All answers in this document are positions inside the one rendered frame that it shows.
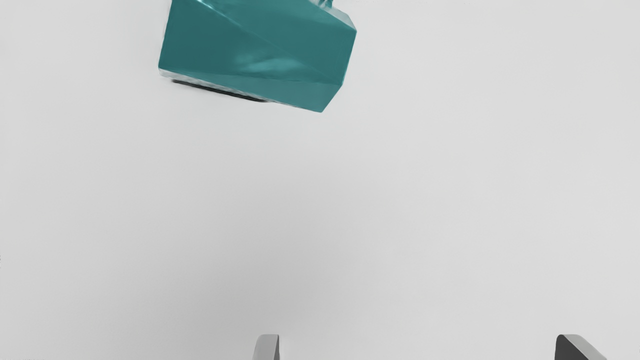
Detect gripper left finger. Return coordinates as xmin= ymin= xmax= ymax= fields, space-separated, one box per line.
xmin=252 ymin=334 xmax=281 ymax=360

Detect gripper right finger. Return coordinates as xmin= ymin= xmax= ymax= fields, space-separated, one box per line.
xmin=555 ymin=334 xmax=608 ymax=360

